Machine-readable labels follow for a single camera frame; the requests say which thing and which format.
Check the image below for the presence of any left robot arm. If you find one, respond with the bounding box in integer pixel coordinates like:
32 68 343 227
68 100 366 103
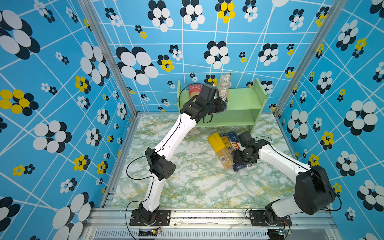
139 84 227 225

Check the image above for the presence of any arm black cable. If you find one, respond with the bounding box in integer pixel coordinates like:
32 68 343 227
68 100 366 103
124 82 214 240
245 136 343 240

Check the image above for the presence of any aluminium front rail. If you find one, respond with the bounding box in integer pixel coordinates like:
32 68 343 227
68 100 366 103
81 209 342 240

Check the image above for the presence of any red spaghetti bag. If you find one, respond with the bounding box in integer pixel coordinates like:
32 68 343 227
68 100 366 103
189 84 203 99

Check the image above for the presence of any blue clear spaghetti bag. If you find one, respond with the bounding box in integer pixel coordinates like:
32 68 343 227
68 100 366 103
220 133 236 153

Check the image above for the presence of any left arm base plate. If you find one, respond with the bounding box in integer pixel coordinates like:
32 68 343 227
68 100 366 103
129 209 171 227

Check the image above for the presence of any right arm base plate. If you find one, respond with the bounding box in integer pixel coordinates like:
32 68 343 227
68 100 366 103
246 209 293 228

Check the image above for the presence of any light green wooden shelf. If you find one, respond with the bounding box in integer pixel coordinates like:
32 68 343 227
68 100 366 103
196 79 268 132

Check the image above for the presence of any yellow top spaghetti bag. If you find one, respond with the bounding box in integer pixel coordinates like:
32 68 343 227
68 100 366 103
207 132 233 170

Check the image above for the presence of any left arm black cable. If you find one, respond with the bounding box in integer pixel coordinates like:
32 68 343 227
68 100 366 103
124 82 214 240

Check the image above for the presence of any clear white-label spaghetti bag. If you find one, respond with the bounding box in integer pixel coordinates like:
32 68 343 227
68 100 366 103
219 73 231 104

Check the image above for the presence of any blue Barilla spaghetti box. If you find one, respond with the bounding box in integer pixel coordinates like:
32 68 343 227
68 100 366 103
226 131 256 172

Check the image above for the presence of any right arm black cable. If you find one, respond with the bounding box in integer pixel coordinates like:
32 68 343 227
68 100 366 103
245 136 343 240

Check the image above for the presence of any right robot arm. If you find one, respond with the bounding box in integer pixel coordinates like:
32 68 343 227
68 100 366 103
233 132 337 226

